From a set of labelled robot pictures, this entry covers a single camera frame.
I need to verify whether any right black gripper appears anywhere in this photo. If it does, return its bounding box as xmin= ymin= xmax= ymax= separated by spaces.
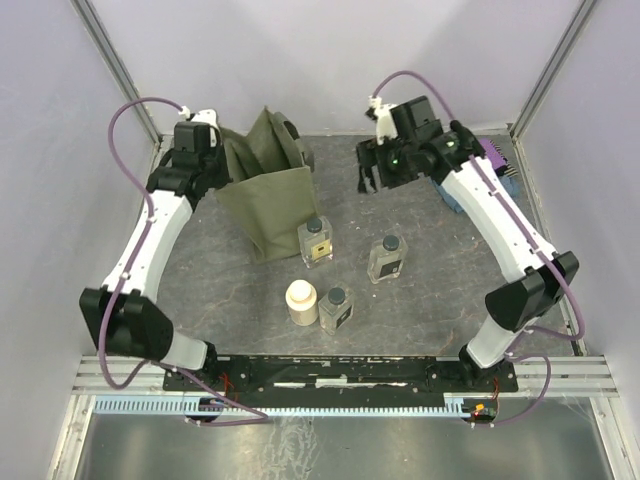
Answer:
xmin=353 ymin=134 xmax=420 ymax=196

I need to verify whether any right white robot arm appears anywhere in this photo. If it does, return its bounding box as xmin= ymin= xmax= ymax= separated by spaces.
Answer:
xmin=356 ymin=96 xmax=579 ymax=391

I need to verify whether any aluminium frame rail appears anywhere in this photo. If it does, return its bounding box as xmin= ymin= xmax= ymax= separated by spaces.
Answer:
xmin=69 ymin=353 xmax=621 ymax=397

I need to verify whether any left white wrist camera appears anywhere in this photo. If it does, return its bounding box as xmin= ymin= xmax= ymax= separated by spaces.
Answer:
xmin=179 ymin=106 xmax=219 ymax=131

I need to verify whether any striped folded cloth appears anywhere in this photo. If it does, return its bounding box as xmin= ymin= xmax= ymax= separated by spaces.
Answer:
xmin=490 ymin=141 xmax=517 ymax=177

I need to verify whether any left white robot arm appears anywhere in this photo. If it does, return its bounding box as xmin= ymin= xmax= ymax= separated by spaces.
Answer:
xmin=79 ymin=110 xmax=230 ymax=390

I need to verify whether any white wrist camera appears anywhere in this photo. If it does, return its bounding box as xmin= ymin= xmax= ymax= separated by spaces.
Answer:
xmin=365 ymin=96 xmax=398 ymax=146
xmin=179 ymin=106 xmax=219 ymax=131

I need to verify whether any blue folded cloth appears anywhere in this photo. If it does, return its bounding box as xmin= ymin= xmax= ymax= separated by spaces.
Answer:
xmin=430 ymin=176 xmax=520 ymax=213

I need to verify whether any clear bottle dark label front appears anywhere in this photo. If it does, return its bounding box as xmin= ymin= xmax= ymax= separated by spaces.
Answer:
xmin=318 ymin=286 xmax=354 ymax=335

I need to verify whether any clear bottle yellow label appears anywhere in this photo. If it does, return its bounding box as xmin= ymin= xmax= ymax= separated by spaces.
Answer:
xmin=297 ymin=216 xmax=333 ymax=268

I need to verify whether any purple folded cloth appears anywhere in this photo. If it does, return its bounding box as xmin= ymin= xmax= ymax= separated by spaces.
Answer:
xmin=479 ymin=138 xmax=508 ymax=176

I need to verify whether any clear bottle dark label right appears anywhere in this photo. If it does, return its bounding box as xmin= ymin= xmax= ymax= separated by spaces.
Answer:
xmin=367 ymin=234 xmax=408 ymax=284

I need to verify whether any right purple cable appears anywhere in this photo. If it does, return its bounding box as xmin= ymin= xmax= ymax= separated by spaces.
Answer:
xmin=369 ymin=70 xmax=587 ymax=426

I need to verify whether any cream round jar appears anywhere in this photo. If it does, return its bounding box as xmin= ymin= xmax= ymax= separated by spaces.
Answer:
xmin=285 ymin=280 xmax=319 ymax=327

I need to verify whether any clear bottle dark label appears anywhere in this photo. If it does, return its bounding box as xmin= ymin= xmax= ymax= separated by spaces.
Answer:
xmin=318 ymin=286 xmax=354 ymax=335
xmin=367 ymin=234 xmax=408 ymax=284

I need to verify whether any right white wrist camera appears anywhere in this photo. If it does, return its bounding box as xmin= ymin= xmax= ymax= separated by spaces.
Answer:
xmin=365 ymin=96 xmax=398 ymax=146

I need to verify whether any light blue cable duct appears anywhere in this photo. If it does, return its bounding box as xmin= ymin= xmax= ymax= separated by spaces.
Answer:
xmin=93 ymin=395 xmax=481 ymax=415

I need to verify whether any olive green canvas bag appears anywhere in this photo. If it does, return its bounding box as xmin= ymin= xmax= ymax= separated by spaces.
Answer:
xmin=216 ymin=108 xmax=319 ymax=264

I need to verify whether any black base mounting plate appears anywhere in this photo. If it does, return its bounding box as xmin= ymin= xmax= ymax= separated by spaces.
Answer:
xmin=195 ymin=355 xmax=518 ymax=409

